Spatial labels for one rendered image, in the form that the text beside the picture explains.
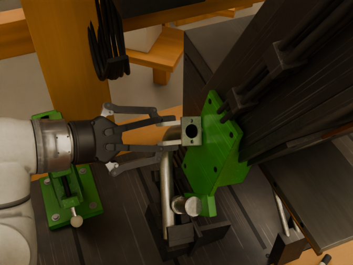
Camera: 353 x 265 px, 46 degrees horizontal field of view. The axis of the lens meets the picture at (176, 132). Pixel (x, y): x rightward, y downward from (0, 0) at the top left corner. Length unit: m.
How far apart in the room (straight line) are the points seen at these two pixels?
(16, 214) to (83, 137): 0.16
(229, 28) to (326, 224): 0.47
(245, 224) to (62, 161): 0.51
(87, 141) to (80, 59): 0.30
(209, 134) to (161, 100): 1.82
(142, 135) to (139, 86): 1.48
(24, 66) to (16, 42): 1.98
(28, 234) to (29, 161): 0.11
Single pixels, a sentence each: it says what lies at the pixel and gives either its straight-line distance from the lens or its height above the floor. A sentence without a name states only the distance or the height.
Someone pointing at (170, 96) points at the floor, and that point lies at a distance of 2.60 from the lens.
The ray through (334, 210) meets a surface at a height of 1.13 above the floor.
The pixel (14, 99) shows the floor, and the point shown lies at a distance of 2.77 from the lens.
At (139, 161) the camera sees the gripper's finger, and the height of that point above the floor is 1.19.
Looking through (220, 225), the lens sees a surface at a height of 0.96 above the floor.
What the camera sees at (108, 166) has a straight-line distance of 0.74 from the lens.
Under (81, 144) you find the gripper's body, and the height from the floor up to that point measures 1.27.
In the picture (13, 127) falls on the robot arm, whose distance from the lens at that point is 0.68.
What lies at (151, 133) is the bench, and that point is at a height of 0.88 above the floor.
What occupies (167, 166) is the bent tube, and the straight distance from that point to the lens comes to 0.90.
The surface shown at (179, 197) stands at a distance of 0.86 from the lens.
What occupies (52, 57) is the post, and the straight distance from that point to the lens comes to 0.94.
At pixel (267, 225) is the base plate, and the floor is 0.90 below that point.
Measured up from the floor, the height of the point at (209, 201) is 1.10.
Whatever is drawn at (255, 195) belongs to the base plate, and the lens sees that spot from 1.07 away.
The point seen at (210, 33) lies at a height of 1.24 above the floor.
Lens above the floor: 1.78
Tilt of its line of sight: 48 degrees down
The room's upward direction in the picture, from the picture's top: straight up
